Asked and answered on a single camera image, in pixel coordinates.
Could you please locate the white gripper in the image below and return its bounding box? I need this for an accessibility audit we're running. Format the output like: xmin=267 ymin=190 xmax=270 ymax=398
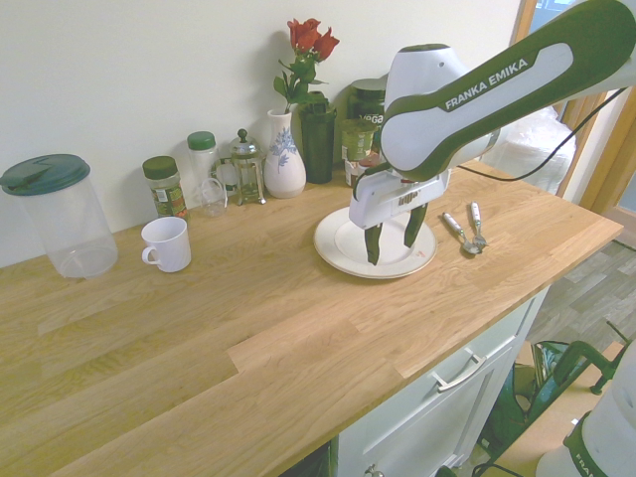
xmin=347 ymin=168 xmax=452 ymax=267

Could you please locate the white-handled metal spoon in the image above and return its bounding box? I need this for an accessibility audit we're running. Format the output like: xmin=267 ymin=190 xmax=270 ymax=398
xmin=441 ymin=212 xmax=479 ymax=257

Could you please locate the white plate with gold rim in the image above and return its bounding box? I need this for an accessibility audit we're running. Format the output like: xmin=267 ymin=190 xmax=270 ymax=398
xmin=312 ymin=204 xmax=439 ymax=279

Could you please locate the red yogurt cup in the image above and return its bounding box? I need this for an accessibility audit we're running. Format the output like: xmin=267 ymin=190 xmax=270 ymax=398
xmin=343 ymin=157 xmax=384 ymax=189

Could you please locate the green oatmeal cup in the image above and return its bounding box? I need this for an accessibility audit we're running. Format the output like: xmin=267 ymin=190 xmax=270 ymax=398
xmin=340 ymin=118 xmax=382 ymax=163

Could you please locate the black shaker bottle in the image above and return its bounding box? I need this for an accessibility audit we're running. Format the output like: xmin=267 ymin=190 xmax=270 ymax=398
xmin=298 ymin=91 xmax=339 ymax=184

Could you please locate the white vase with blue flowers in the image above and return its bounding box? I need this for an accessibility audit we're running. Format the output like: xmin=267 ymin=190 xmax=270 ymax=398
xmin=262 ymin=108 xmax=307 ymax=200

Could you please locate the black protein powder tub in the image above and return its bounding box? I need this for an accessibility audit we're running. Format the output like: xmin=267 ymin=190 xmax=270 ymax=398
xmin=346 ymin=78 xmax=390 ymax=125

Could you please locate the glass French press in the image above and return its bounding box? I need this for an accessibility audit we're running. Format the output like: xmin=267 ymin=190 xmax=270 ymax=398
xmin=218 ymin=127 xmax=268 ymax=207

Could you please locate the clear plastic wrapped furniture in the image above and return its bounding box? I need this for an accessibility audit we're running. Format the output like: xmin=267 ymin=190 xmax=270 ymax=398
xmin=479 ymin=101 xmax=580 ymax=200

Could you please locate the small clear glass cup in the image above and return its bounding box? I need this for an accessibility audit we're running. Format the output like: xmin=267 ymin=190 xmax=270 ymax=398
xmin=200 ymin=178 xmax=228 ymax=218

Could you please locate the green bag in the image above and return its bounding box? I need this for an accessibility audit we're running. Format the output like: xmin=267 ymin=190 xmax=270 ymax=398
xmin=476 ymin=340 xmax=562 ymax=448

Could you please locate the clear bottle with green lid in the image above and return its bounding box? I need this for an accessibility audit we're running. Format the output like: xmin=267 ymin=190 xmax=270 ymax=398
xmin=186 ymin=130 xmax=220 ymax=200

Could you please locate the red rose bouquet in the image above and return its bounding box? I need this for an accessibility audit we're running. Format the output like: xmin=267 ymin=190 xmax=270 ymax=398
xmin=272 ymin=17 xmax=342 ymax=114

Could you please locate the white ceramic mug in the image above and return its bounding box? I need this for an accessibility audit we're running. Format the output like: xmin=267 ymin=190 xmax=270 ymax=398
xmin=140 ymin=216 xmax=193 ymax=273

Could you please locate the green metal clamp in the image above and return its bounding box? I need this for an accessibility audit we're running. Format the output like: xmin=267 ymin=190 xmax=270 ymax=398
xmin=551 ymin=321 xmax=636 ymax=395

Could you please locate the spice jar with dark lid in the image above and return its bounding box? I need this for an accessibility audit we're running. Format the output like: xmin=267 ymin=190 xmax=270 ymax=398
xmin=141 ymin=155 xmax=190 ymax=224

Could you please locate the clear pitcher with teal lid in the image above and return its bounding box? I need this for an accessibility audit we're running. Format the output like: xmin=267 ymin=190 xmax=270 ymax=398
xmin=0 ymin=153 xmax=119 ymax=280

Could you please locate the white-handled metal fork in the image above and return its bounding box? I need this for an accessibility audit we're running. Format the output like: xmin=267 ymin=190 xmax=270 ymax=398
xmin=468 ymin=201 xmax=491 ymax=251

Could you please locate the silver drawer handle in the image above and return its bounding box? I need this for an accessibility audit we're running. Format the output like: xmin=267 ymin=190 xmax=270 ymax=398
xmin=430 ymin=347 xmax=491 ymax=394

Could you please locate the white drawer with handle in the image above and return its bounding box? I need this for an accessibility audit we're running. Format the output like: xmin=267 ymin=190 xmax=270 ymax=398
xmin=337 ymin=292 xmax=548 ymax=477

